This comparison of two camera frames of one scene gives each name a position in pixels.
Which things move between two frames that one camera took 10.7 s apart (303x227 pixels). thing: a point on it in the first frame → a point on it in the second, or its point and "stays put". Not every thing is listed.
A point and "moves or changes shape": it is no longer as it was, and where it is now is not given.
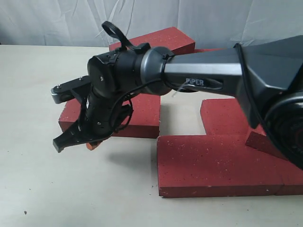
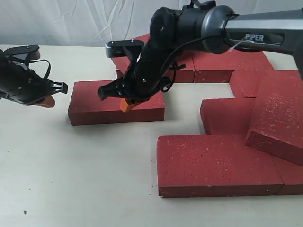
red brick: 216,165 stays put
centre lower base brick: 223,117 stays put
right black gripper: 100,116 → 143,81
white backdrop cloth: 211,24 stays put
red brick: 145,123 moves or changes shape
